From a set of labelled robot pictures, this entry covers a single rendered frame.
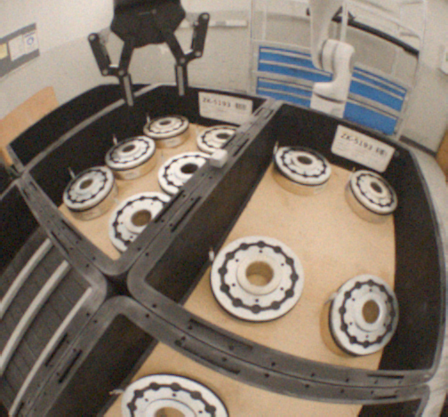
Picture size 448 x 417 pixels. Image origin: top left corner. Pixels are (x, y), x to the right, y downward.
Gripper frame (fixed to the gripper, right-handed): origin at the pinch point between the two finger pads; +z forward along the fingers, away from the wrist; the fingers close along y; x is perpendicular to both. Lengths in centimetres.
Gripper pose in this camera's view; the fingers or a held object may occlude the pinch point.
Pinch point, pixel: (154, 86)
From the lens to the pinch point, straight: 27.0
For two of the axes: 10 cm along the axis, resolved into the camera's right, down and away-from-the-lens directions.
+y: -9.5, 2.2, -2.2
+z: 0.0, 7.0, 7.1
